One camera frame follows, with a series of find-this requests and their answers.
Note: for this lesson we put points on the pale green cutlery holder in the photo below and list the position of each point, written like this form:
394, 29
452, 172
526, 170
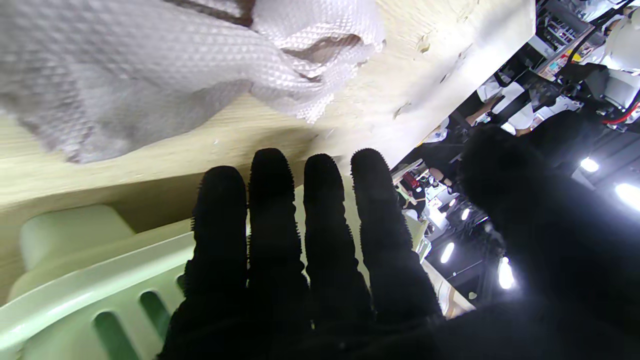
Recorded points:
70, 235

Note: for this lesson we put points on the pale green plastic dish rack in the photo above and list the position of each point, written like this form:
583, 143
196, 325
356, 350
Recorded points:
90, 310

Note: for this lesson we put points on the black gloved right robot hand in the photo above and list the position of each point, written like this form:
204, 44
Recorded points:
325, 290

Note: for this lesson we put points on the beige wiping cloth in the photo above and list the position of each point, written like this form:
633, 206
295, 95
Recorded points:
150, 70

